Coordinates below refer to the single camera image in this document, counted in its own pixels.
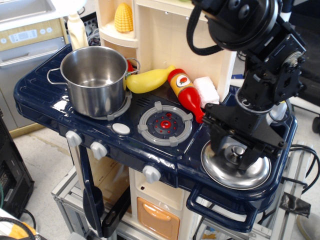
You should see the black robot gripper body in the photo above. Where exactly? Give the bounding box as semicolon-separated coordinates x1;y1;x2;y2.
202;103;288;156

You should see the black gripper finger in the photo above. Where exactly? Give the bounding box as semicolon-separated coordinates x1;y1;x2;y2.
210;124;229;155
238;143;266;171

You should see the stainless steel pot lid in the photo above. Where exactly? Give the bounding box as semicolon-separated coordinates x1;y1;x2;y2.
201;137;272;190

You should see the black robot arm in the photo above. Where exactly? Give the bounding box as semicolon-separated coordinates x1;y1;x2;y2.
186;0;306;170

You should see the red toy behind pot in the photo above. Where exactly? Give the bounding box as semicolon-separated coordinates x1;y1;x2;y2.
126;60;134;75

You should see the grey toy faucet yellow cap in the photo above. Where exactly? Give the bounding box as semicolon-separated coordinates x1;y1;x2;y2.
266;101;288;125

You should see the white and red toy sponge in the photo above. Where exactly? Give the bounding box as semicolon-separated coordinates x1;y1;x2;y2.
193;76;220;109

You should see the grey toy stove burner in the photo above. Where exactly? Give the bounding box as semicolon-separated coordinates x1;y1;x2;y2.
137;101;193;147

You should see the navy toy kitchen counter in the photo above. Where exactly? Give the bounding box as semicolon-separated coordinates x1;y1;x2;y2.
13;45;289;233

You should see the red toy ketchup bottle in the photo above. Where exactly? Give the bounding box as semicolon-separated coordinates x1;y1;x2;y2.
167;68;205;124

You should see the grey right stove knob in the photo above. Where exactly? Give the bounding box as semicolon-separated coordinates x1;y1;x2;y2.
142;165;161;184

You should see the grey stove knob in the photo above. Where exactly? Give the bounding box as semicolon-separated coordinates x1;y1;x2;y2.
65;130;82;148
142;165;161;184
90;141;108;160

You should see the white oval stove button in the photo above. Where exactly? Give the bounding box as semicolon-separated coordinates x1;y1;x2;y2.
112;123;131;135

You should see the orange toy oven drawer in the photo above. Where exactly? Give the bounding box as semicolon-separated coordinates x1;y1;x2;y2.
137;197;180;240

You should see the cream toy kitchen cabinet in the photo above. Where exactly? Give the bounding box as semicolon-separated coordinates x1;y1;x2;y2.
95;0;237;101

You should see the grey middle stove knob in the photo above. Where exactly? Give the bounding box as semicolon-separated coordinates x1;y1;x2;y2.
90;141;108;160

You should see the grey left stove knob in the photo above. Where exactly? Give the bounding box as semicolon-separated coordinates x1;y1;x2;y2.
65;130;82;148

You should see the yellow toy corn cob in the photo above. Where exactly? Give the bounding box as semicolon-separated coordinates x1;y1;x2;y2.
114;2;134;33

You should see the cream toy bottle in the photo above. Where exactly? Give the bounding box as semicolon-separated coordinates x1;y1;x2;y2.
67;12;89;51

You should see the black computer case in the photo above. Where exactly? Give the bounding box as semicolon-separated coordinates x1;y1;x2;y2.
0;119;34;218

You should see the yellow object bottom left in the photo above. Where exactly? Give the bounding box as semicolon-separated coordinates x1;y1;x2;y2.
8;222;37;240

